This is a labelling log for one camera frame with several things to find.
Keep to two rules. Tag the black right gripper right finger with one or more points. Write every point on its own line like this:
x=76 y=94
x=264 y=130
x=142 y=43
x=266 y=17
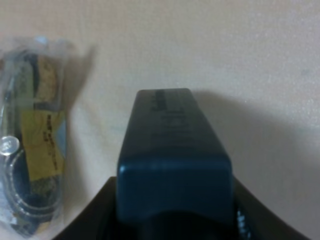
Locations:
x=254 y=221

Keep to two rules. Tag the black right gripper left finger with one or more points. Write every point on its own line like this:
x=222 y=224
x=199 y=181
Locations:
x=91 y=223

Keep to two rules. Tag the clear plastic packaged item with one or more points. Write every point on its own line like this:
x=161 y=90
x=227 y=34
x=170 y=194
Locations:
x=32 y=133

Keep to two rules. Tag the dark blue square bottle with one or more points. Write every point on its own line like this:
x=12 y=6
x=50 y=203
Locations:
x=174 y=177

